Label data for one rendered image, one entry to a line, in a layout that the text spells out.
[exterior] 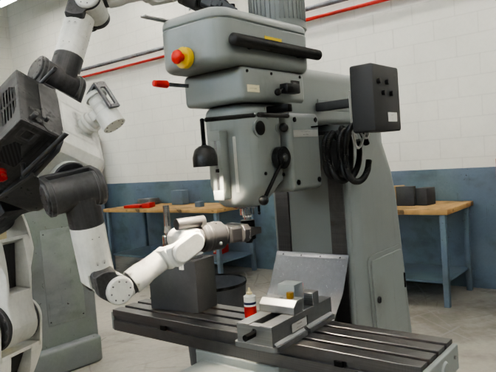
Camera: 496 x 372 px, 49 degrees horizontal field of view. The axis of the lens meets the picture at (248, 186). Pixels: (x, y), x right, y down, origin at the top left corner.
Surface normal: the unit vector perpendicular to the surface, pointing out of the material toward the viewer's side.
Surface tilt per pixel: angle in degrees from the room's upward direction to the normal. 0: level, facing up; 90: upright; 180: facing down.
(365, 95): 90
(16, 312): 80
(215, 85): 90
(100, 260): 97
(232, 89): 90
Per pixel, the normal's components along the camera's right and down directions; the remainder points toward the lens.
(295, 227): -0.62, 0.09
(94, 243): 0.62, 0.11
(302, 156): 0.78, -0.03
